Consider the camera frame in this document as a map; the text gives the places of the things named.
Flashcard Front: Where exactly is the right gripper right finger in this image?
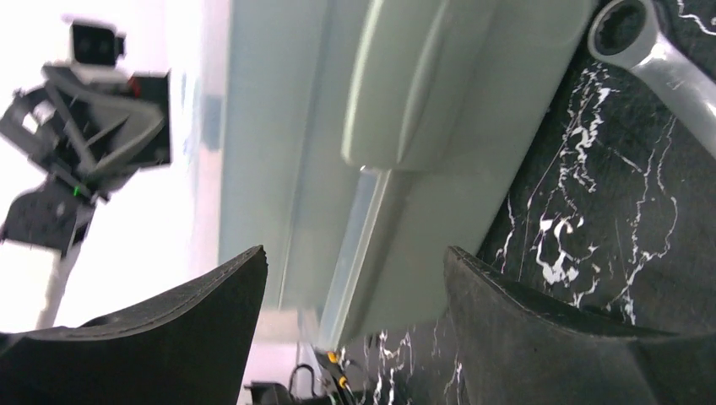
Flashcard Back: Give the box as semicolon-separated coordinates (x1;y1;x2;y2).
443;246;715;404

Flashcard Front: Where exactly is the green plastic tool box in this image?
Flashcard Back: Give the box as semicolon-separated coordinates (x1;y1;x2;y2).
218;1;596;349

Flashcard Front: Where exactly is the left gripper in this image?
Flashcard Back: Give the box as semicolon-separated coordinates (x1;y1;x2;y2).
1;63;171;252

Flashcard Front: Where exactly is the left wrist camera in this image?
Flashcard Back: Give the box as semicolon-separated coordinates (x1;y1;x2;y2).
70;20;126;68

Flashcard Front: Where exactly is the silver combination wrench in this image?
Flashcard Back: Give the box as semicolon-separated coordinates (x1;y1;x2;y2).
587;1;715;155

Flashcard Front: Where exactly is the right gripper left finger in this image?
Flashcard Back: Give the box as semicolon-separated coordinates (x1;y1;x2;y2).
1;246;268;404

